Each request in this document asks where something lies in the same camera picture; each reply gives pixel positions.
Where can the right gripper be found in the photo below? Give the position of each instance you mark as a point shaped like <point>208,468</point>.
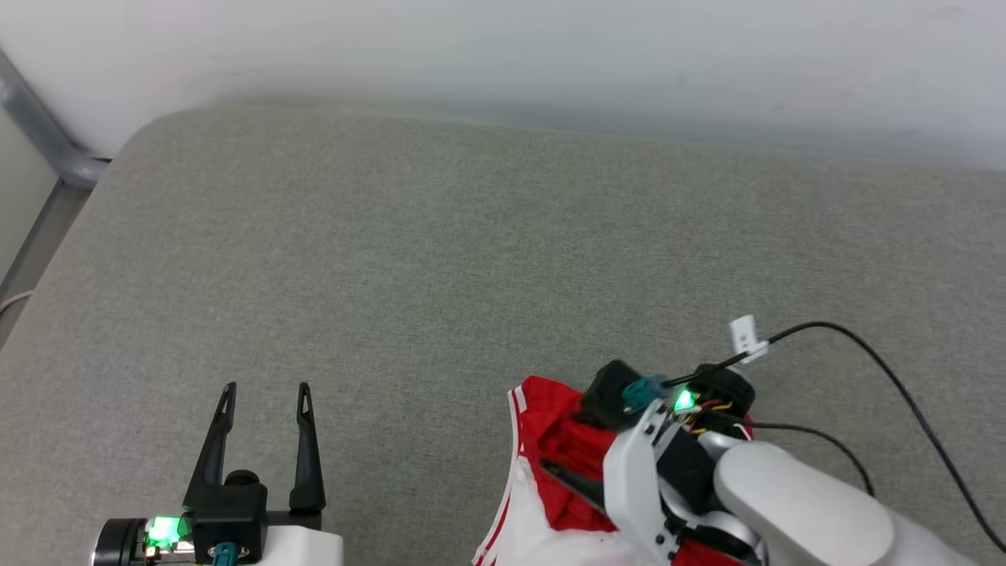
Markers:
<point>629,472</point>

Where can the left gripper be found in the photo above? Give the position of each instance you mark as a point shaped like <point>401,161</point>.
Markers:
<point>302,546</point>

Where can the red white Bulls jersey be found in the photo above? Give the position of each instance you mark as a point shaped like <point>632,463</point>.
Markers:
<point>562,448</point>

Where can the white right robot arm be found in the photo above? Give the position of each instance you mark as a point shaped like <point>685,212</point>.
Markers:
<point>802,511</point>

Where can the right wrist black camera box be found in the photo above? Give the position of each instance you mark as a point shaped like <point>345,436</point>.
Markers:
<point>609,393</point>

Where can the grey metal pipe frame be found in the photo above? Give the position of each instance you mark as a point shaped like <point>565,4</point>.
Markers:
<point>47,141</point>

